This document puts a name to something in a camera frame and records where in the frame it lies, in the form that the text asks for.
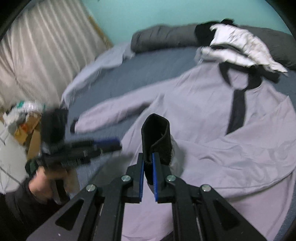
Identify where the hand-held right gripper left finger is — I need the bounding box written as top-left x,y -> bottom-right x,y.
26,153 -> 145,241

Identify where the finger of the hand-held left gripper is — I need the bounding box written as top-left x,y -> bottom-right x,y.
100,143 -> 123,153
93,138 -> 120,146

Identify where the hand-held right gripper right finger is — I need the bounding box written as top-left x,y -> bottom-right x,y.
151,153 -> 266,241

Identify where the lilac jacket with black trim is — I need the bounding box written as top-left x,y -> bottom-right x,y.
69,62 -> 296,241

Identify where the person's left forearm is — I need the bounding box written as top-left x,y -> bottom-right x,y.
0,183 -> 70,241

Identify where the person's left hand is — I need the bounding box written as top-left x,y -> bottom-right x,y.
30,166 -> 70,204

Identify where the cardboard box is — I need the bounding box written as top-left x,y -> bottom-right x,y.
14,113 -> 43,158

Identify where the clear plastic bags pile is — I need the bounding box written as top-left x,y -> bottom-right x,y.
5,101 -> 47,130

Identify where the white cabinet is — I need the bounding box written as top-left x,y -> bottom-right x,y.
0,120 -> 30,194

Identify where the blue-grey bed sheet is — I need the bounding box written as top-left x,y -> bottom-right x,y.
62,45 -> 296,241

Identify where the beige striped curtain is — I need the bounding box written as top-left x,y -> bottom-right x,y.
0,0 -> 111,109

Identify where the dark grey rolled duvet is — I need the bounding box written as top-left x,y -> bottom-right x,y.
131,23 -> 294,67

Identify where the white black-trimmed garment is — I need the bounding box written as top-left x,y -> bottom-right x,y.
196,46 -> 255,69

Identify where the black garment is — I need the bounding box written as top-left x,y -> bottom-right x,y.
194,21 -> 222,47
250,65 -> 281,83

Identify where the white crumpled shirt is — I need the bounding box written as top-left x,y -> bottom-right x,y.
209,23 -> 288,73

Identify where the wooden window frame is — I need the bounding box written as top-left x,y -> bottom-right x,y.
87,13 -> 114,48

